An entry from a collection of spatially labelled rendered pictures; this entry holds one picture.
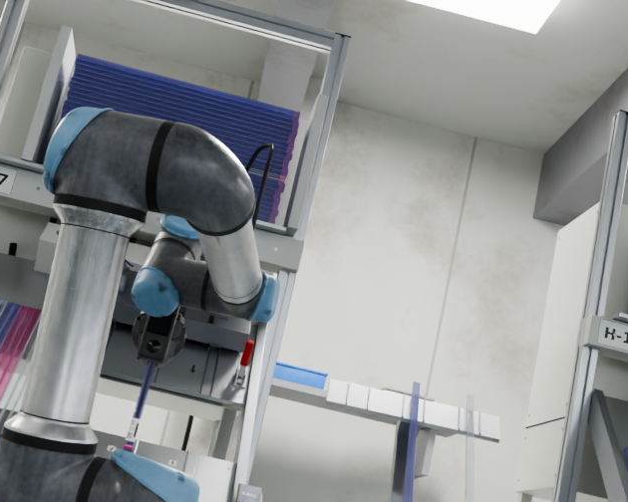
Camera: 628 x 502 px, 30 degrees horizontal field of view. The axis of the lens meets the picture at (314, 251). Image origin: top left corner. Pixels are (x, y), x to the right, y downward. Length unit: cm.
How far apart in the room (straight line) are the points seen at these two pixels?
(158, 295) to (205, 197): 39
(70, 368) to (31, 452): 11
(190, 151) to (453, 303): 451
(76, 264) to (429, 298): 449
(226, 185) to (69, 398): 32
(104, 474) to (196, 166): 38
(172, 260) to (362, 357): 396
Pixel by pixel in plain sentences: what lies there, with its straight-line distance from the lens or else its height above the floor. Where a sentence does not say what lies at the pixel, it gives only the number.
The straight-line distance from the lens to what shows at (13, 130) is 278.
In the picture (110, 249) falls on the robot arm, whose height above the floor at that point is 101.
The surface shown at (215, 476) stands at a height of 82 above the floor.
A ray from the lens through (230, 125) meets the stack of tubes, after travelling 258.
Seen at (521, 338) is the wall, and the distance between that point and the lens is 592.
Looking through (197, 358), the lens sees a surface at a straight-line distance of 236.
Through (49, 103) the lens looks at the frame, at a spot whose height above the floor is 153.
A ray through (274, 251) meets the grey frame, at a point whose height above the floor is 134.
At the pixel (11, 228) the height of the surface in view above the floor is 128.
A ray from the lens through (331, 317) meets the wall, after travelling 573.
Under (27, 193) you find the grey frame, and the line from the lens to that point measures 256.
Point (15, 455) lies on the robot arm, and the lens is 144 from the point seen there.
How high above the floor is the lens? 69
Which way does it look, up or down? 15 degrees up
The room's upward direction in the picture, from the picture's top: 13 degrees clockwise
